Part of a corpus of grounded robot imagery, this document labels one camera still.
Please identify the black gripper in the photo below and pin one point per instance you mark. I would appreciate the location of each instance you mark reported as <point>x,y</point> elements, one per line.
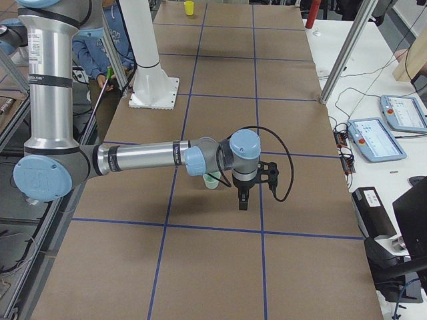
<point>242,185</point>

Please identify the yellow cup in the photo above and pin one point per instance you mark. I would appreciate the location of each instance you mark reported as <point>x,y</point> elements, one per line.
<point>189,7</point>

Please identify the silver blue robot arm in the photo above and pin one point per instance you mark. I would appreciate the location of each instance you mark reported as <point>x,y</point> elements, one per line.
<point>54,162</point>

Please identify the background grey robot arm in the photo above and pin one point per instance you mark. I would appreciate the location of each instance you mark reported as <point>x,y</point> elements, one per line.
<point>14,41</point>

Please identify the green cup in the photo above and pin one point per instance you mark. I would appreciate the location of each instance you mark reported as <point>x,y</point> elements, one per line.
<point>212,180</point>

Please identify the orange black connector strip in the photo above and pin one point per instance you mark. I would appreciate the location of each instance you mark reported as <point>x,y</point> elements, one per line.
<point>344,151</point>

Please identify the black box with label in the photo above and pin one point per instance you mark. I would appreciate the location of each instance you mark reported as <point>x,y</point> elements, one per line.
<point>371,214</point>

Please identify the near blue teach pendant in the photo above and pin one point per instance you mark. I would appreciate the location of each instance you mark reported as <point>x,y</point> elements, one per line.
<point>374,140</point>

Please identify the blue teach pendant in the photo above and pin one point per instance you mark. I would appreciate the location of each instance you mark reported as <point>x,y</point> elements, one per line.
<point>403,113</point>
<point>374,140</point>

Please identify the black monitor stand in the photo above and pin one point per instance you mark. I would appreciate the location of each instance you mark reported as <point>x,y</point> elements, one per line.
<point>400,275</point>

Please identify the far blue teach pendant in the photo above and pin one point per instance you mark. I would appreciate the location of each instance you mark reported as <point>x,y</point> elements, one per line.
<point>403,113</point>

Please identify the person in blue hoodie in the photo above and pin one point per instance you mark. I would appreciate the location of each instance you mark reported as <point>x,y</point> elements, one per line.
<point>91,53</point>

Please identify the wooden board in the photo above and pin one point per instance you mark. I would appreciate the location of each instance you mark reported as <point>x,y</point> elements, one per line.
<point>413,61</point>

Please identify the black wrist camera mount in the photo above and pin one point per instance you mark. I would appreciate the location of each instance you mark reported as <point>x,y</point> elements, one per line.
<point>268,173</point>

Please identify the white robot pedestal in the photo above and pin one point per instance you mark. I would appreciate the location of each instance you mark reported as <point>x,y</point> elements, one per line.
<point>152,88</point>

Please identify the aluminium frame post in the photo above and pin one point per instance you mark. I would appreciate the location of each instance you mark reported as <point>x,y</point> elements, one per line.
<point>350,42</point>

